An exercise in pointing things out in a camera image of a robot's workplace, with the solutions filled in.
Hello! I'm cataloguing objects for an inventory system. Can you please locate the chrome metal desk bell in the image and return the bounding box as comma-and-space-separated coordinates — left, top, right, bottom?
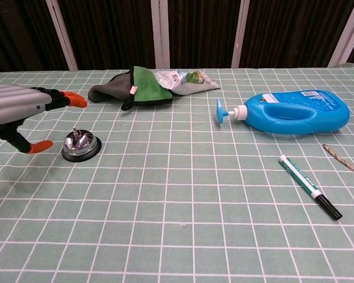
61, 128, 103, 163

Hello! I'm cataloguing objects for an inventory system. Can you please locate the green checkered tablecloth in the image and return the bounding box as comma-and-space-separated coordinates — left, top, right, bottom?
0, 61, 354, 283

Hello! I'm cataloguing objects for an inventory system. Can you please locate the grey and green cloth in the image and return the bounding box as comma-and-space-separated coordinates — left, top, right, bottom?
87, 65, 173, 111

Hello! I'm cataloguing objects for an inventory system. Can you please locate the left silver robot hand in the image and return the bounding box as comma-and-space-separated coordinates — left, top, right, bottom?
0, 84, 89, 155

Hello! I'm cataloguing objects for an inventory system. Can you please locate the crumpled white snack bag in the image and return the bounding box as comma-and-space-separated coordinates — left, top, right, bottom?
154, 70, 221, 97

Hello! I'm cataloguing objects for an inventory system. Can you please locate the white window frame post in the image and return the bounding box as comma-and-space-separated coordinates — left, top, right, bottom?
45, 0, 78, 71
327, 0, 354, 67
231, 0, 250, 68
150, 0, 171, 70

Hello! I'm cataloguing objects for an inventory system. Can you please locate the blue pump detergent bottle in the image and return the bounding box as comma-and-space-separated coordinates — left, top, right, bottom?
215, 90, 350, 136

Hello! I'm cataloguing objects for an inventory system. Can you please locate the braided patterned rope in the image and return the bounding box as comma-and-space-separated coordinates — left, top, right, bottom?
322, 143, 354, 179

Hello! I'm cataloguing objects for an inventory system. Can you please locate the green and white marker pen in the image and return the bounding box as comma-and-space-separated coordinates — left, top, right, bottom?
278, 155, 343, 221

